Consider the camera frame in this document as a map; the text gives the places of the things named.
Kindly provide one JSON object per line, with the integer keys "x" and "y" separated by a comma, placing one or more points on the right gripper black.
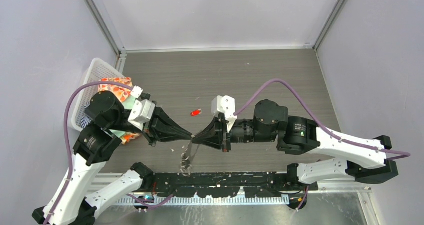
{"x": 216, "y": 134}

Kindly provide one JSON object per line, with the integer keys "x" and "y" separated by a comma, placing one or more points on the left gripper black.
{"x": 163, "y": 121}

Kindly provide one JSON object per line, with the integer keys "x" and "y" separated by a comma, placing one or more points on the silver perforated keyring plate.
{"x": 187, "y": 158}

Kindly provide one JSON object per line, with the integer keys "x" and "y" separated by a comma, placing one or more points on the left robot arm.
{"x": 93, "y": 149}

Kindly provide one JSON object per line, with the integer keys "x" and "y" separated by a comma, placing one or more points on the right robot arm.
{"x": 296, "y": 135}

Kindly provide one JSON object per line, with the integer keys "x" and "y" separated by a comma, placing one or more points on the red key tag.
{"x": 196, "y": 112}

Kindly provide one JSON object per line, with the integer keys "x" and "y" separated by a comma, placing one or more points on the mint green cloth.
{"x": 128, "y": 105}

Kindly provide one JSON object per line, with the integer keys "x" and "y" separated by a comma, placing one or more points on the orange floral cloth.
{"x": 121, "y": 94}

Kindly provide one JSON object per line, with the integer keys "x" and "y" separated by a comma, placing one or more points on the blue striped cloth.
{"x": 85, "y": 120}

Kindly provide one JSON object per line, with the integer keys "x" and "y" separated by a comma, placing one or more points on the white plastic basket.
{"x": 97, "y": 70}

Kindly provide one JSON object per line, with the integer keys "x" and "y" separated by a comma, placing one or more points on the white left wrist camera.
{"x": 142, "y": 110}

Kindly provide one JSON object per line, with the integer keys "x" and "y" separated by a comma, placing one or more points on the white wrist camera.
{"x": 225, "y": 105}
{"x": 142, "y": 110}

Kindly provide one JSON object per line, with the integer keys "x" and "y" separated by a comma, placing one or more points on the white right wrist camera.
{"x": 225, "y": 105}

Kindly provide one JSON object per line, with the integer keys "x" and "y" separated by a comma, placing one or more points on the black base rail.
{"x": 221, "y": 184}

